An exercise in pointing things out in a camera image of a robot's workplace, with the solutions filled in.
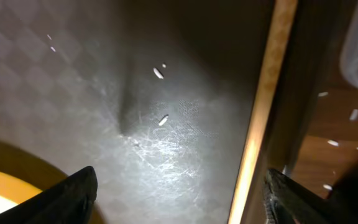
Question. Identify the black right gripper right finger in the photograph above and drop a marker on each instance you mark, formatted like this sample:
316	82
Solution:
286	201

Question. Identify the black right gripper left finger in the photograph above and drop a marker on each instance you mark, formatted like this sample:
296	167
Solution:
70	201

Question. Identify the wooden chopstick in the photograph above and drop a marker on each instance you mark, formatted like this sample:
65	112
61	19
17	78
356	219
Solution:
280	27

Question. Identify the dark brown serving tray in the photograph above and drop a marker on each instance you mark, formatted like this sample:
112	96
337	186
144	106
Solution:
157	96

